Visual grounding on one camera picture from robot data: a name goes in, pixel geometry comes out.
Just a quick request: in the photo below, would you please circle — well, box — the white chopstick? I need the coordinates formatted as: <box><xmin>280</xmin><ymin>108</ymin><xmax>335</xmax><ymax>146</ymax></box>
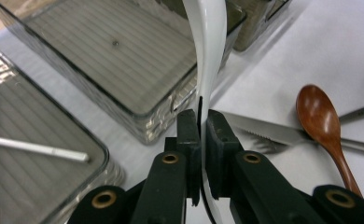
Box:
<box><xmin>0</xmin><ymin>134</ymin><xmax>90</xmax><ymax>163</ymax></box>

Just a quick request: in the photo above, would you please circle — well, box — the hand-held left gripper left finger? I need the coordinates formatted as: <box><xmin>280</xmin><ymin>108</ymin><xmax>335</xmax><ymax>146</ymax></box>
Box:
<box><xmin>175</xmin><ymin>96</ymin><xmax>203</xmax><ymax>208</ymax></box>

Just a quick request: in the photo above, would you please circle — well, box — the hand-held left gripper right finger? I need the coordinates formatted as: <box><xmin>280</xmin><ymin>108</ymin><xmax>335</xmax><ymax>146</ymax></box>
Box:
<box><xmin>205</xmin><ymin>108</ymin><xmax>244</xmax><ymax>201</ymax></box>

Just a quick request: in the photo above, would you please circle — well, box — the smoky clear plastic bin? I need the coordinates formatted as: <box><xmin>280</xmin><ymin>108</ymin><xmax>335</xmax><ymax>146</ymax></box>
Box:
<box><xmin>0</xmin><ymin>0</ymin><xmax>246</xmax><ymax>146</ymax></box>
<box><xmin>0</xmin><ymin>38</ymin><xmax>125</xmax><ymax>224</ymax></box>
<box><xmin>230</xmin><ymin>0</ymin><xmax>293</xmax><ymax>52</ymax></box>

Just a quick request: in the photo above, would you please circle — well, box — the white ceramic spoon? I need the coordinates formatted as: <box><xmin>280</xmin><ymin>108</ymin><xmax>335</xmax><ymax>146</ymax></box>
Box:
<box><xmin>181</xmin><ymin>0</ymin><xmax>228</xmax><ymax>224</ymax></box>

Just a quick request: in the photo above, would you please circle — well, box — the metal table knife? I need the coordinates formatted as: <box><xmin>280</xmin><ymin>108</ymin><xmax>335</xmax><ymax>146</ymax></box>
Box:
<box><xmin>223</xmin><ymin>111</ymin><xmax>364</xmax><ymax>158</ymax></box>

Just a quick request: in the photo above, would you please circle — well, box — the brown wooden spoon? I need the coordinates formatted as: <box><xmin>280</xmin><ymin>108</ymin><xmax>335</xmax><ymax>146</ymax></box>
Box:
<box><xmin>295</xmin><ymin>84</ymin><xmax>364</xmax><ymax>199</ymax></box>

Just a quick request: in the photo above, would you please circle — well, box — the metal fork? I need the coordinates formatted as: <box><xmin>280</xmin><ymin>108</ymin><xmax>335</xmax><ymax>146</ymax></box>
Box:
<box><xmin>251</xmin><ymin>104</ymin><xmax>364</xmax><ymax>156</ymax></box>

